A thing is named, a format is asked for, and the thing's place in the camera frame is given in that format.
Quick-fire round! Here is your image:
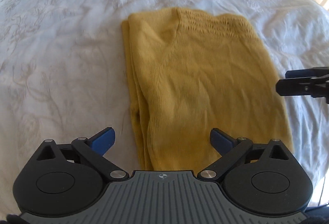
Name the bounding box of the mustard yellow knit sweater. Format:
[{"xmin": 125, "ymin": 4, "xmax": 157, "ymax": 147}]
[{"xmin": 122, "ymin": 7, "xmax": 293, "ymax": 172}]

